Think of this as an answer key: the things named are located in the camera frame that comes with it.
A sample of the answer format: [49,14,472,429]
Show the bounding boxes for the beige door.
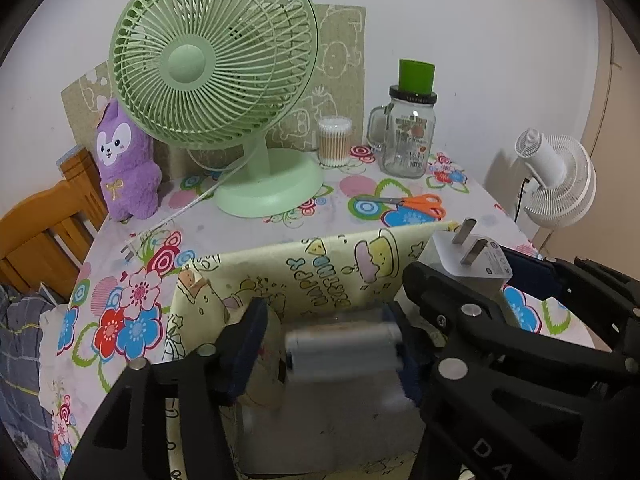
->
[580,0,640,271]

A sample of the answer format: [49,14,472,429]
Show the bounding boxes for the white round case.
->
[285,322,402,386]

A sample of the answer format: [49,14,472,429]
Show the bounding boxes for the patterned cardboard board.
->
[61,4,367,181]

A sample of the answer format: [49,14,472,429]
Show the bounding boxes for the green desk fan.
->
[109,0,326,218]

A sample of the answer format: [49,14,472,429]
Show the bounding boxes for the yellow patterned box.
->
[167,222,461,476]

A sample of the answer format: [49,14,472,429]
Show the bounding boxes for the purple plush toy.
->
[95,99,163,222]

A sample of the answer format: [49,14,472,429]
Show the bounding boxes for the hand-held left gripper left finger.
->
[62,297,271,480]

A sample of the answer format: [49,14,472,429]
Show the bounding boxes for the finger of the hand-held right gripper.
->
[500,247,640,321]
[402,262,640,480]

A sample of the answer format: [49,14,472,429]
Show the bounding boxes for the orange scissors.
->
[372,193,447,220]

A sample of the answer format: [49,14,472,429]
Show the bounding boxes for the wooden chair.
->
[0,147,108,301]

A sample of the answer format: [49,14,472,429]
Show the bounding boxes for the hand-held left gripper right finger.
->
[382,305,426,406]

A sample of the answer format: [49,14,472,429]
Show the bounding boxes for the grey plaid blanket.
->
[0,285,66,461]

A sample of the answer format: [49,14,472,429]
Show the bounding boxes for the white charger block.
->
[431,217,514,311]

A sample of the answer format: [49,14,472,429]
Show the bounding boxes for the glass jar with green lid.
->
[368,59,437,179]

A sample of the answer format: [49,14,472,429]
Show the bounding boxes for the white standing fan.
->
[515,128,597,228]

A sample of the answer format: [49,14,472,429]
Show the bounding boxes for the cotton swab jar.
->
[318,116,352,167]

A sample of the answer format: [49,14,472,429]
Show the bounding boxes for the black fan cable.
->
[515,177,531,221]

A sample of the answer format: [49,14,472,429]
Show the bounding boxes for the white fan power cable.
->
[122,152,251,263]

